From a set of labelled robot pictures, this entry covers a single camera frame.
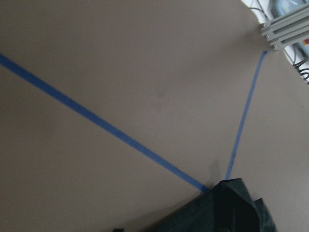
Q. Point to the black graphic t-shirt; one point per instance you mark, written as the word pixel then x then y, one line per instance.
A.
pixel 227 207

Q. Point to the aluminium frame post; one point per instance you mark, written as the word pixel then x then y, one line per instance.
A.
pixel 287 29

